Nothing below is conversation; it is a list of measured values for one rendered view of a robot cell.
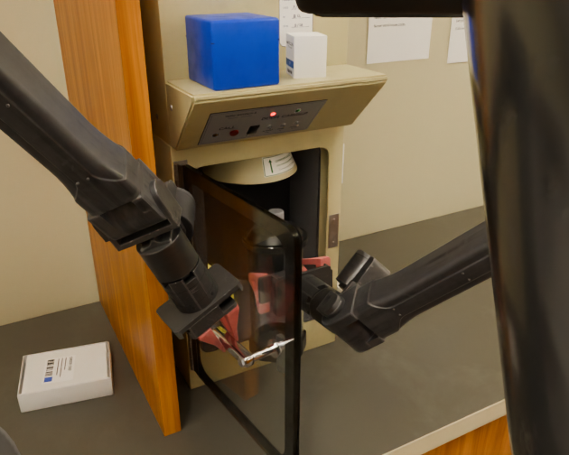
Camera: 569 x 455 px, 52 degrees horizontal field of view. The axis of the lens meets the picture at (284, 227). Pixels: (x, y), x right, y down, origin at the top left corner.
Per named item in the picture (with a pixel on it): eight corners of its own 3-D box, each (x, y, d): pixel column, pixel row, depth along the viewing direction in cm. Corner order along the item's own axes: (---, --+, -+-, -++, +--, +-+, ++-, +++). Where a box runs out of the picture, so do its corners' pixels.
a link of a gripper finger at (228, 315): (196, 350, 81) (163, 306, 76) (235, 317, 84) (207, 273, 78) (219, 376, 76) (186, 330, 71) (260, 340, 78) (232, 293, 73)
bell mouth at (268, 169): (188, 162, 112) (186, 134, 110) (270, 149, 120) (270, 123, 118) (225, 191, 98) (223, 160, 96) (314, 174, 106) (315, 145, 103)
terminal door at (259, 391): (198, 370, 106) (182, 161, 90) (297, 482, 84) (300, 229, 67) (194, 372, 106) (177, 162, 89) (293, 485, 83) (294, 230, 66)
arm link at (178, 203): (85, 218, 64) (153, 190, 62) (104, 164, 73) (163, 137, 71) (144, 290, 71) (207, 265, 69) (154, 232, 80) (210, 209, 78)
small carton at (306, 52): (285, 72, 91) (285, 32, 89) (316, 71, 92) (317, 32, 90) (293, 78, 87) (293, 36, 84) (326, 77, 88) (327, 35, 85)
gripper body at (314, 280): (272, 276, 93) (296, 294, 87) (324, 261, 98) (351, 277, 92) (273, 311, 96) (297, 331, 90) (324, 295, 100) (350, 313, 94)
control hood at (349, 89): (169, 146, 89) (163, 80, 85) (345, 121, 103) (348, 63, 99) (195, 168, 80) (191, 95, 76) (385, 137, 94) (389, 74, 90)
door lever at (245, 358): (243, 329, 84) (242, 313, 83) (280, 360, 77) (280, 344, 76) (209, 341, 82) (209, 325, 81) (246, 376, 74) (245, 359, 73)
